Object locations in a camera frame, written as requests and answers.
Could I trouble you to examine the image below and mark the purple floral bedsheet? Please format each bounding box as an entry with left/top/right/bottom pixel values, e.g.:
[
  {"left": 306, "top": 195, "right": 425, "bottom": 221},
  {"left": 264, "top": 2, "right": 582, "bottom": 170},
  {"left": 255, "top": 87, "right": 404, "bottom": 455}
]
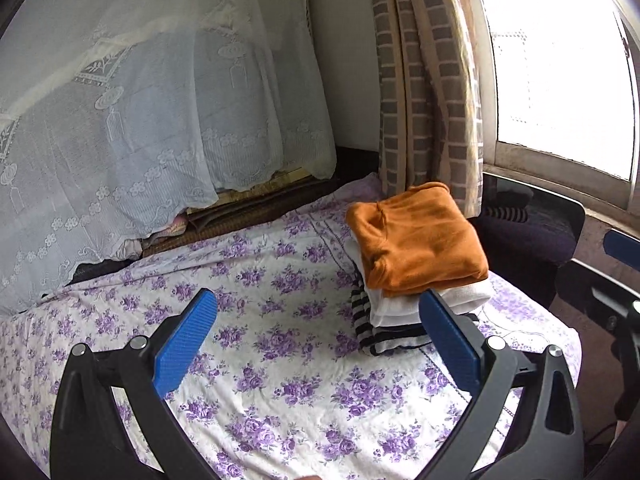
[{"left": 0, "top": 172, "right": 583, "bottom": 480}]

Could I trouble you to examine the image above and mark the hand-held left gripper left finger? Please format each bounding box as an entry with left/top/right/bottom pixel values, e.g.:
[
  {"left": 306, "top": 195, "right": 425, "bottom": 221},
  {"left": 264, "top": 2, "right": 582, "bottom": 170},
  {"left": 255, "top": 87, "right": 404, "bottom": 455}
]
[{"left": 50, "top": 287, "right": 219, "bottom": 480}]

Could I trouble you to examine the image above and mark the white lace cover cloth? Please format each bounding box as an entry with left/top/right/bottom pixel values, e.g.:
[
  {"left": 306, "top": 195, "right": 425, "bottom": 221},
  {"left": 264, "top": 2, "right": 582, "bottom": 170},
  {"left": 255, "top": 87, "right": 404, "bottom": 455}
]
[{"left": 0, "top": 0, "right": 337, "bottom": 313}]

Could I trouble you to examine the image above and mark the black chair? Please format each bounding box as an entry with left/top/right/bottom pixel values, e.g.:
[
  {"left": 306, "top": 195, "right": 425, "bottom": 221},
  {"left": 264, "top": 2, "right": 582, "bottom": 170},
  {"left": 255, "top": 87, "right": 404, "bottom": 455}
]
[{"left": 470, "top": 172, "right": 587, "bottom": 308}]

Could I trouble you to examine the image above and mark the orange knit cardigan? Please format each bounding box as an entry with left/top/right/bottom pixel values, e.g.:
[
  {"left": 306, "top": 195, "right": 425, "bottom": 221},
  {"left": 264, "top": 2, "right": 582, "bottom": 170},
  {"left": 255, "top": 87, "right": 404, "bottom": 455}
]
[{"left": 346, "top": 182, "right": 490, "bottom": 297}]

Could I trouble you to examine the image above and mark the dark cloth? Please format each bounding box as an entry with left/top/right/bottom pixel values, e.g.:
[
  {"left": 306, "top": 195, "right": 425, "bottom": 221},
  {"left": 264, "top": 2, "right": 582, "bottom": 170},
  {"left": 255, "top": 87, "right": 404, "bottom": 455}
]
[{"left": 67, "top": 257, "right": 136, "bottom": 288}]

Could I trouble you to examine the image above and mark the brown woven mat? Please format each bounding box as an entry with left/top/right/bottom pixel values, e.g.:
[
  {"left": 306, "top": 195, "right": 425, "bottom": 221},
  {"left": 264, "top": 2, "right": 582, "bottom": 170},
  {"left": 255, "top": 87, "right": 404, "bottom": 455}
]
[{"left": 140, "top": 167, "right": 336, "bottom": 258}]

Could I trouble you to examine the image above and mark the window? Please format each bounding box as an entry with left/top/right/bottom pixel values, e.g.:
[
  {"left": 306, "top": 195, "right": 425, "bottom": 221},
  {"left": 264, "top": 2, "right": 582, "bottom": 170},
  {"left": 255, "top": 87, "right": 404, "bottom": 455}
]
[{"left": 470, "top": 0, "right": 640, "bottom": 211}]

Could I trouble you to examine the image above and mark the black white striped garment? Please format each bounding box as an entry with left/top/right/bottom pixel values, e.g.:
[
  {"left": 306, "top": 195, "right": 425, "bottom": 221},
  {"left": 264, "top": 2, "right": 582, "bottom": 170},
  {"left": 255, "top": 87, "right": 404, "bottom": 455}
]
[{"left": 350, "top": 280, "right": 481, "bottom": 358}]

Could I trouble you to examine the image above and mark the brick pattern curtain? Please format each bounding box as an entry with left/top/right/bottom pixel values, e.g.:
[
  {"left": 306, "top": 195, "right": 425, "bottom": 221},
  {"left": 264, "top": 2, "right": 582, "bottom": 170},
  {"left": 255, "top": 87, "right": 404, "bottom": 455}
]
[{"left": 365, "top": 0, "right": 485, "bottom": 218}]

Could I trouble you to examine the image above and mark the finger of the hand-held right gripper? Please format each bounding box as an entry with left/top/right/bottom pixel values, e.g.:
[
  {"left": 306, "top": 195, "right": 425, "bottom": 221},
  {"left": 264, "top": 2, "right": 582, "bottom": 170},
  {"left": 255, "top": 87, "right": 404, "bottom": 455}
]
[
  {"left": 602, "top": 230, "right": 640, "bottom": 268},
  {"left": 570, "top": 259, "right": 640, "bottom": 333}
]

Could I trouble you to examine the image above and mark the pinkish folded blanket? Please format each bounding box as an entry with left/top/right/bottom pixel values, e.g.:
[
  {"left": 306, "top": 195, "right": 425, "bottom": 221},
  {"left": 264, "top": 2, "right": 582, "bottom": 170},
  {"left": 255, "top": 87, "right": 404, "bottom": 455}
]
[{"left": 120, "top": 212, "right": 193, "bottom": 261}]

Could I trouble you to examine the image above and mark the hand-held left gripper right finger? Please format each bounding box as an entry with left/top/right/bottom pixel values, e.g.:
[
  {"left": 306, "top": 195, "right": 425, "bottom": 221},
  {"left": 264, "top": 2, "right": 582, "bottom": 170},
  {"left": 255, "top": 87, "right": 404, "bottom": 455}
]
[{"left": 419, "top": 289, "right": 586, "bottom": 480}]

